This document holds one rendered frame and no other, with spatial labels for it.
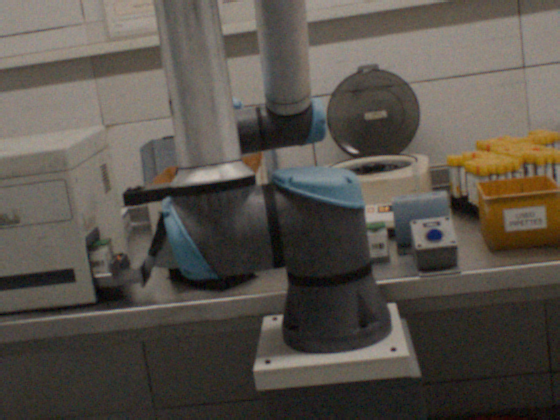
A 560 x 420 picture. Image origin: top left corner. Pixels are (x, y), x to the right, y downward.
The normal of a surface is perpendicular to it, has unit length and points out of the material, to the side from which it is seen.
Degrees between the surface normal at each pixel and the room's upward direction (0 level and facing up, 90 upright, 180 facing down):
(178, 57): 84
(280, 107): 120
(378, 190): 90
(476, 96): 90
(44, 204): 90
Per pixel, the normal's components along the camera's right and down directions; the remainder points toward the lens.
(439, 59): -0.11, 0.19
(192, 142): -0.39, 0.11
